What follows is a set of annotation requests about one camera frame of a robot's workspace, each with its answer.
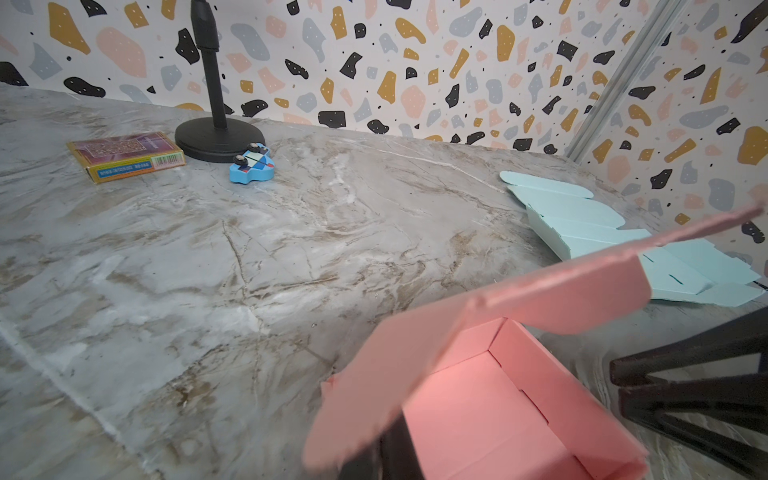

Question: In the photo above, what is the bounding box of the mint flat paper box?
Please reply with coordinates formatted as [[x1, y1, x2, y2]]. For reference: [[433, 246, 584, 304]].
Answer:
[[500, 171, 764, 307]]

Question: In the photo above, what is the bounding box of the small blue toy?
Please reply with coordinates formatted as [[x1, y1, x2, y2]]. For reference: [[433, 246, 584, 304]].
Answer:
[[229, 143, 275, 185]]

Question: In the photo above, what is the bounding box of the black microphone stand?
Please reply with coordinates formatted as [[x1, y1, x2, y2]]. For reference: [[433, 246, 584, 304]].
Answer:
[[175, 1, 265, 163]]

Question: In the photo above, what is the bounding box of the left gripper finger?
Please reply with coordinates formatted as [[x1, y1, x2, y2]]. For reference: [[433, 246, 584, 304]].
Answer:
[[338, 414, 425, 480]]

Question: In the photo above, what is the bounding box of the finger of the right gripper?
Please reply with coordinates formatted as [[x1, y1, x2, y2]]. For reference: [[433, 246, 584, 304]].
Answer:
[[619, 374, 767, 479], [610, 307, 767, 386]]

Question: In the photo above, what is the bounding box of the small pink card box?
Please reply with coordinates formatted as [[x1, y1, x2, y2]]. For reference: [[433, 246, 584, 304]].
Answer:
[[67, 132, 186, 184]]

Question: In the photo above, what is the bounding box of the pink paper box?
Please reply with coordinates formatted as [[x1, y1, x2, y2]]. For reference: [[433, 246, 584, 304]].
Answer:
[[302, 204, 764, 479]]

